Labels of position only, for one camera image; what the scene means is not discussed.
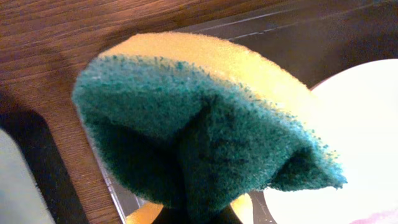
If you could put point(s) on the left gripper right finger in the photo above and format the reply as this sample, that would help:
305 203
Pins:
227 216

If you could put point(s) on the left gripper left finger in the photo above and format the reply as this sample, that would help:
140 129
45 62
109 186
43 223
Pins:
171 216

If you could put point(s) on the green and yellow sponge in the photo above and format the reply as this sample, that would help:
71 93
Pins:
193 123

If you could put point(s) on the small black sponge tray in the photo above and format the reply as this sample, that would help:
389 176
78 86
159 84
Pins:
35 184

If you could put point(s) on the brown plastic serving tray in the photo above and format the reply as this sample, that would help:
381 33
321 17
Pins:
313 40

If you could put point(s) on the white plate at back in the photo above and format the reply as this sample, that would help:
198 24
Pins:
363 120

